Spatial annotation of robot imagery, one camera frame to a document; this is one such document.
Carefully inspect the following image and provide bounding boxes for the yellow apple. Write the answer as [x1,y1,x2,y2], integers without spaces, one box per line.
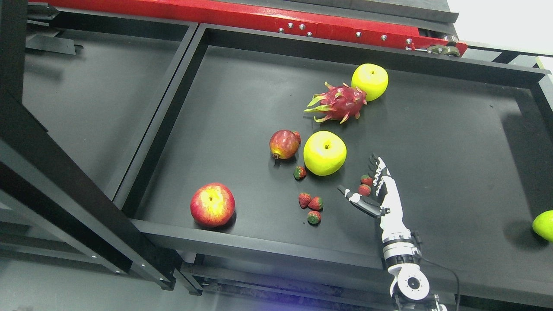
[351,63,389,101]
[303,130,347,176]

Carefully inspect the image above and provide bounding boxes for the red conveyor frame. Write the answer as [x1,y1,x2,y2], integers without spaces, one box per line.
[47,0,469,55]

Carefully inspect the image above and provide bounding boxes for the yellow apple far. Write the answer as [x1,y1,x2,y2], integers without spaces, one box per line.
[351,63,389,101]

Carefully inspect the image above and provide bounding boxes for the white robotic hand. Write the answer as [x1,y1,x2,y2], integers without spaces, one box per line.
[337,153,411,242]

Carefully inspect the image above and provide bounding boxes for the pink dragon fruit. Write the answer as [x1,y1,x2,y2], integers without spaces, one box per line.
[303,82,367,124]

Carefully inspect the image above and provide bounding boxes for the strawberry near fingers lower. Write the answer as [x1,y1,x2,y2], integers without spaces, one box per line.
[357,184,372,197]

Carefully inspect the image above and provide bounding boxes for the strawberry lowest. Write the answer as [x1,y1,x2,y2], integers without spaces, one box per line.
[307,210,321,225]

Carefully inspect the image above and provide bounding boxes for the green apple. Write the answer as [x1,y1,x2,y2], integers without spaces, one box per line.
[532,210,553,242]

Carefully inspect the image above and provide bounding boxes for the strawberry right of pair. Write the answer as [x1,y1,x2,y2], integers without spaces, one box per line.
[308,196,324,211]

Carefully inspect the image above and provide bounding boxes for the strawberry fingers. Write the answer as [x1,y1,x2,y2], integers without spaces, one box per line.
[357,184,372,197]
[360,175,373,186]

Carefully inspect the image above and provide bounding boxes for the strawberry beside yellow apple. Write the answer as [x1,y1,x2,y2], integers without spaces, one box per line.
[293,166,307,181]

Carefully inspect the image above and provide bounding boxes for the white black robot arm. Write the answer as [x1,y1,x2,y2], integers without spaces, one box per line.
[337,154,448,311]

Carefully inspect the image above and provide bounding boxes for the red apple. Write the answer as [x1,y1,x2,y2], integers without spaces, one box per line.
[190,183,235,228]

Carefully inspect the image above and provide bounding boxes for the yellow apple near centre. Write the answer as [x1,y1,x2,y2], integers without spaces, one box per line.
[303,130,347,176]

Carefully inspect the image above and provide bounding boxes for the black metal shelf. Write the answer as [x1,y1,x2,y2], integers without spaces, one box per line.
[1,0,552,310]

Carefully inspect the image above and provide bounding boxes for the strawberry near fingers upper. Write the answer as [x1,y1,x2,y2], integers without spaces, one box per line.
[360,175,373,186]

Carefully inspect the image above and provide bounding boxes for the red pomegranate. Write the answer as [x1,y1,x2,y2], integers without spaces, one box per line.
[269,130,302,159]

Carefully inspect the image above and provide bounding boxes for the strawberry left of pair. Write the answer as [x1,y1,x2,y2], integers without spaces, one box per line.
[298,192,312,209]

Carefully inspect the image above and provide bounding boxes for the strawberry of pair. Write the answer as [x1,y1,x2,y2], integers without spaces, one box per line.
[298,192,312,209]
[308,196,324,211]

